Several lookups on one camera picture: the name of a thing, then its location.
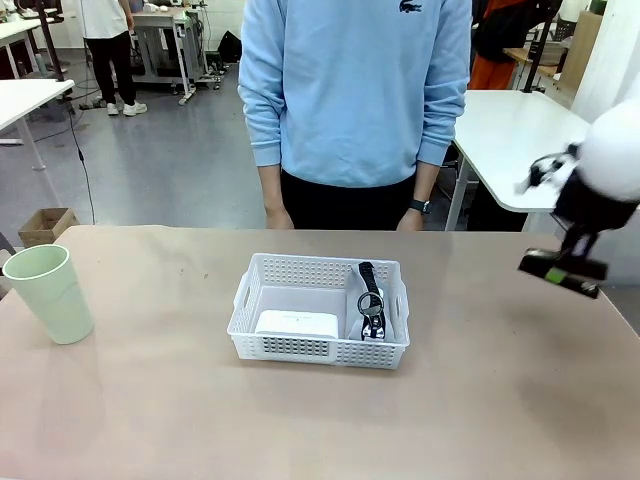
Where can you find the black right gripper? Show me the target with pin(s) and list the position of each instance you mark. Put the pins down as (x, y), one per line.
(590, 210)

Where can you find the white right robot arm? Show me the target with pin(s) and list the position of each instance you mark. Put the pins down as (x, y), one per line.
(612, 150)

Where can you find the person's right forearm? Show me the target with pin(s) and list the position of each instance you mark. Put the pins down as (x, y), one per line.
(270, 187)

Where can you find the person's left forearm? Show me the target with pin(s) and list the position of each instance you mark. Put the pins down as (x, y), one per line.
(426, 182)

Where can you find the white perforated plastic basket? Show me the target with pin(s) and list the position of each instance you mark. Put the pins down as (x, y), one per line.
(300, 355)

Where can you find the person's left hand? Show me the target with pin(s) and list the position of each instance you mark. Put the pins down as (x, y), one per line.
(411, 221)

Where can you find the person's right hand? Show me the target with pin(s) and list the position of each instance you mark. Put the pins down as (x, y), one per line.
(278, 220)

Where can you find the white table with rounded corner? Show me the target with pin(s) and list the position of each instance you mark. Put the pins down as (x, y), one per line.
(505, 140)

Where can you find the black wristwatch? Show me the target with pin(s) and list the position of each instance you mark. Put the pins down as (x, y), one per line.
(421, 205)
(354, 300)

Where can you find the light wooden board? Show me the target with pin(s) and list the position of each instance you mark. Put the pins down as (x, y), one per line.
(580, 55)

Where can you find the person in orange clothes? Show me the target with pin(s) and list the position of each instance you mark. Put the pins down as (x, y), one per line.
(495, 70)

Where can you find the white rectangular box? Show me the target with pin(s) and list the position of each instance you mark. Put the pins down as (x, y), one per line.
(297, 322)

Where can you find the person in light blue sweater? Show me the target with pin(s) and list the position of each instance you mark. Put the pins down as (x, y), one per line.
(350, 100)

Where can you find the black bag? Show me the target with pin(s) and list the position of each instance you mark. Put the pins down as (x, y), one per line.
(230, 46)

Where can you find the grey workbench on wheels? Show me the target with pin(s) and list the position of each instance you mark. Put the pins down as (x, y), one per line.
(165, 40)

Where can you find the pale green plastic cup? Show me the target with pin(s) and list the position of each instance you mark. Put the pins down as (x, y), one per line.
(50, 300)

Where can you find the person in white shirt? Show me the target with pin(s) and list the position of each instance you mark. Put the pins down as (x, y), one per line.
(107, 35)

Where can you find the brown cardboard box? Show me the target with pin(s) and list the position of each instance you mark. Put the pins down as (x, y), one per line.
(47, 225)

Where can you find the black pole stand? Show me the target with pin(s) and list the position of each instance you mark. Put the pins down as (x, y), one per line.
(50, 35)

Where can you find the white table with grey legs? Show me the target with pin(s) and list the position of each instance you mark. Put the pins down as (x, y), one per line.
(25, 97)

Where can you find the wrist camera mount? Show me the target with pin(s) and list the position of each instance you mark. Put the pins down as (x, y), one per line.
(547, 167)

